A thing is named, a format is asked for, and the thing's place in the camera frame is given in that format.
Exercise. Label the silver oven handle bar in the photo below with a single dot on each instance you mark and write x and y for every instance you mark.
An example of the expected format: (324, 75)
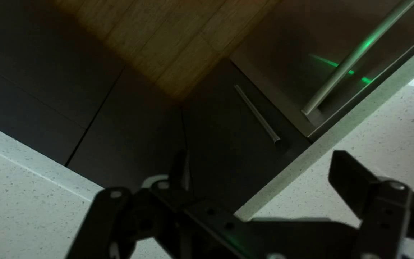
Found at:
(363, 48)

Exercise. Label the dark lower cabinet with drawers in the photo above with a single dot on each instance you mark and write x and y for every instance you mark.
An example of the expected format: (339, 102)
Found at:
(68, 97)

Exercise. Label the stainless steel oven door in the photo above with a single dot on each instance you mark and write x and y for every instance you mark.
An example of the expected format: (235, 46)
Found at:
(300, 45)

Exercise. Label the silver drawer handle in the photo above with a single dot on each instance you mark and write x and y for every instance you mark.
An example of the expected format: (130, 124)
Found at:
(268, 128)

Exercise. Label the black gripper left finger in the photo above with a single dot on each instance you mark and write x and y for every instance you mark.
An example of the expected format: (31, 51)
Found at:
(119, 219)

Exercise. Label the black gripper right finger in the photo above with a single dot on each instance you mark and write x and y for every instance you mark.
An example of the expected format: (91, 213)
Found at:
(385, 206)

